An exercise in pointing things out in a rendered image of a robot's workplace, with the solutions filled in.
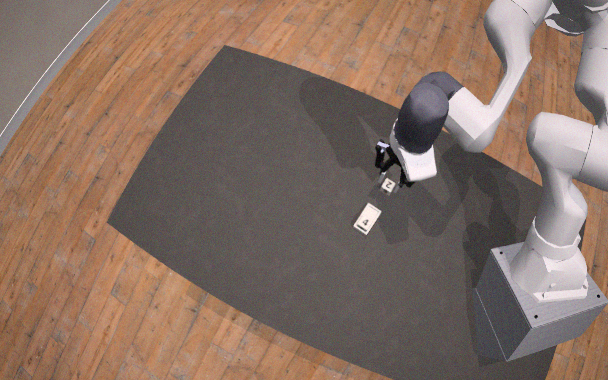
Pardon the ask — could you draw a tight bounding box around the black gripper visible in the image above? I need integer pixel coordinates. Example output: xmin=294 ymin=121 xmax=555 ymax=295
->
xmin=375 ymin=139 xmax=415 ymax=193

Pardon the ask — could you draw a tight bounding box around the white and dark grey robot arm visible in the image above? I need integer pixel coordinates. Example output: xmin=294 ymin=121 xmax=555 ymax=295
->
xmin=390 ymin=0 xmax=608 ymax=303

